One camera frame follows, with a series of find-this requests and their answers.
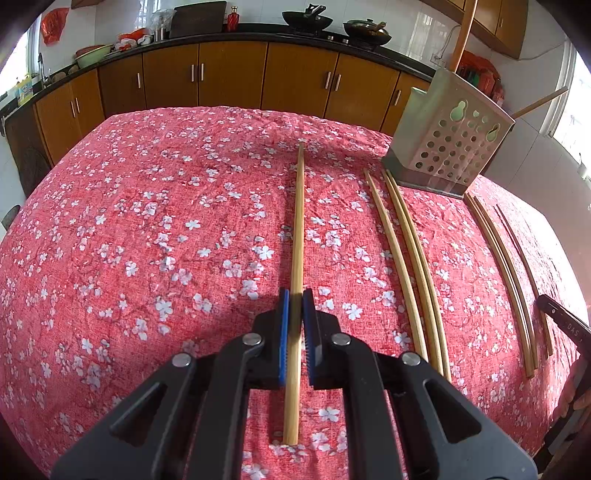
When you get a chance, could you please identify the black wok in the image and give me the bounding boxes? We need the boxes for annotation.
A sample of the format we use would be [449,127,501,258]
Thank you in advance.
[281,4,334,29]

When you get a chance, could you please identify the perforated plastic chopstick holder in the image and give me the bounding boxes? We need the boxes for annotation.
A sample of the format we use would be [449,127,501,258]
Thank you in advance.
[382,68,516,200]

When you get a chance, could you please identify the metal cup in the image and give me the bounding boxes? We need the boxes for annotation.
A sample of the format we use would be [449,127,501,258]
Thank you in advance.
[152,9,174,41]

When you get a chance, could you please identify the gas stove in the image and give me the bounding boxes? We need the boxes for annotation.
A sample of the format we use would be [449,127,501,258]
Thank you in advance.
[277,25,389,51]

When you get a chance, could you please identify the red packets by window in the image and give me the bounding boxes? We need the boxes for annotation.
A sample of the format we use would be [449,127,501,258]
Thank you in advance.
[455,51,504,107]

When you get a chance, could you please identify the red floral tablecloth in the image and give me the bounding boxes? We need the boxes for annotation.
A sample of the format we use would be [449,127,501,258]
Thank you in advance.
[0,106,591,480]

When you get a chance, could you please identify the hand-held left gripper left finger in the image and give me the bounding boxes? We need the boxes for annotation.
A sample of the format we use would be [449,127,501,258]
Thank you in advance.
[50,288,291,480]

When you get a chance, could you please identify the brown wooden chair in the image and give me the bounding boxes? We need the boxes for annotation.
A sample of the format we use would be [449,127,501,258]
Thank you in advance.
[545,355,591,467]

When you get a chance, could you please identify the dark cutting board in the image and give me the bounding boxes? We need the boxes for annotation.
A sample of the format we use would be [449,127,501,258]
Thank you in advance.
[169,1,228,38]

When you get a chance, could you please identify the red and white bags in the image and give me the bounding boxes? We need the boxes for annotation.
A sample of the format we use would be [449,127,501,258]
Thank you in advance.
[115,28,153,51]

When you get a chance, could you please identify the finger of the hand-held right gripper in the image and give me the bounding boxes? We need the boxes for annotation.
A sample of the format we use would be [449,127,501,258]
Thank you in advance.
[537,294,591,356]

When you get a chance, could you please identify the red plastic bag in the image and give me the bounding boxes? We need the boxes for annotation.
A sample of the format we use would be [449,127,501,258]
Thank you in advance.
[41,7,70,46]

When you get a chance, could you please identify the black kitchen countertop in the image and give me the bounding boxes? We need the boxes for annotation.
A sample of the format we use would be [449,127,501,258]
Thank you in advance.
[0,23,439,121]

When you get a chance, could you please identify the green basin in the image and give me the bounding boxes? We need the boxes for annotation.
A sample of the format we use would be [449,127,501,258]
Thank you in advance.
[74,44,114,70]

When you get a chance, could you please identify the dark pan with lid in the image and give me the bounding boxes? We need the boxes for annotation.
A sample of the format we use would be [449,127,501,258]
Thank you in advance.
[342,18,393,49]

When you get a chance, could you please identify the wooden base kitchen cabinets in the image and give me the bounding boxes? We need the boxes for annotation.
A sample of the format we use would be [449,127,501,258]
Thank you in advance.
[4,41,432,171]

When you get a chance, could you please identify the bright window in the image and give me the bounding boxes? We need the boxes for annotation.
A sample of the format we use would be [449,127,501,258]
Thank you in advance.
[551,46,591,153]

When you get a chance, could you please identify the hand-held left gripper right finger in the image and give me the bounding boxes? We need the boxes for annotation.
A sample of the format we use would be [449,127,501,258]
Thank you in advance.
[301,287,540,480]

